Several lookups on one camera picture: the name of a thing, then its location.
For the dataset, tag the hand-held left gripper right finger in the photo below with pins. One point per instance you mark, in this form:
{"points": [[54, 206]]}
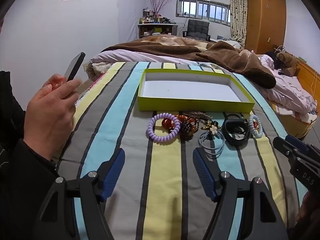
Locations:
{"points": [[203, 175]]}

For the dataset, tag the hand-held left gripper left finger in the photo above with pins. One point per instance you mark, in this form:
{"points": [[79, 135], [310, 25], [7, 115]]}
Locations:
{"points": [[113, 173]]}

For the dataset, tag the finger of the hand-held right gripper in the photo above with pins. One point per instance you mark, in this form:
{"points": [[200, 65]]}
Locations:
{"points": [[300, 143], [285, 147]]}

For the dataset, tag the black wristband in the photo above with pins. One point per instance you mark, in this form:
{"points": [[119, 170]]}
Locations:
{"points": [[236, 140]]}

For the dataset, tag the shallow green cardboard box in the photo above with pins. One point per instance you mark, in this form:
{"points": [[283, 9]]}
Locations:
{"points": [[190, 90]]}

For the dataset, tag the black smartphone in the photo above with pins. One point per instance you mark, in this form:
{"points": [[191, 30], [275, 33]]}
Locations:
{"points": [[75, 65]]}

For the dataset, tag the person's left forearm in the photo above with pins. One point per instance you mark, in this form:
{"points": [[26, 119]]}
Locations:
{"points": [[22, 180]]}

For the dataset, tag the person's right hand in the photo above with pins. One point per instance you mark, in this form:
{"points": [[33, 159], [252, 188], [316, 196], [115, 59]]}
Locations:
{"points": [[309, 212]]}

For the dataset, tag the person's left hand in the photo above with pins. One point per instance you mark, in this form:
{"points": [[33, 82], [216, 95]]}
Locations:
{"points": [[50, 120]]}

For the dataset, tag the striped bed sheet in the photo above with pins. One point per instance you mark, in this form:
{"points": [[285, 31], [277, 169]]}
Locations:
{"points": [[160, 180]]}

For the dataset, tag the lavender duvet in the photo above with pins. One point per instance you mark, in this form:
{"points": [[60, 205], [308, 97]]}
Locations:
{"points": [[287, 90]]}

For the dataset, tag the brown teddy bear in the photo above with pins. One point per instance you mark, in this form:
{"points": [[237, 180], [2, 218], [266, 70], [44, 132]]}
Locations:
{"points": [[287, 61]]}

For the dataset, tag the dark clothes heap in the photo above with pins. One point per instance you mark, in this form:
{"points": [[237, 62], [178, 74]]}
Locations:
{"points": [[273, 58]]}

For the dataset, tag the cream floral quilt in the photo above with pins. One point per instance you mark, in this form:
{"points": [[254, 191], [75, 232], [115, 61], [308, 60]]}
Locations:
{"points": [[100, 68]]}

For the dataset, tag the pile of light clothes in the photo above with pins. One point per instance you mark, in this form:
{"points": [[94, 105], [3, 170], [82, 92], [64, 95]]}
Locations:
{"points": [[225, 41]]}

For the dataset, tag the brown fleece blanket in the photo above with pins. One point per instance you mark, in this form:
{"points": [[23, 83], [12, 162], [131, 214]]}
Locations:
{"points": [[200, 52]]}

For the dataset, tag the wooden wardrobe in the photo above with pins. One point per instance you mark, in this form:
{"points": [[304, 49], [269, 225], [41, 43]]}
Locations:
{"points": [[265, 17]]}

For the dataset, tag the patterned curtain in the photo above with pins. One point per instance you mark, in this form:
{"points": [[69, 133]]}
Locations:
{"points": [[238, 12]]}

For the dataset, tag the black office chair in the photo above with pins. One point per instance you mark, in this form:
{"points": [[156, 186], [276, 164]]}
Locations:
{"points": [[197, 28]]}

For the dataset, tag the grey shelf unit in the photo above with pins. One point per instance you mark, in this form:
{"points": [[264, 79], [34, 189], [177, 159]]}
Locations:
{"points": [[156, 31]]}

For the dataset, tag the barred window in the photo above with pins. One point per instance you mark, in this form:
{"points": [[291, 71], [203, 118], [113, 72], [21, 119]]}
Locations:
{"points": [[202, 10]]}

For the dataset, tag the group of bottles and jars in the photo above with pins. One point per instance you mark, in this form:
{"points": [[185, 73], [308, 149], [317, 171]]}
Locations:
{"points": [[152, 17]]}

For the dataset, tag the purple flower branches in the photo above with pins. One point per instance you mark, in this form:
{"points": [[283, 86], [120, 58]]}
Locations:
{"points": [[160, 5]]}

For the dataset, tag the wooden bed frame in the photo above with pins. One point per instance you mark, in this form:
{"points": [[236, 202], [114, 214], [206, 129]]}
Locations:
{"points": [[307, 72]]}

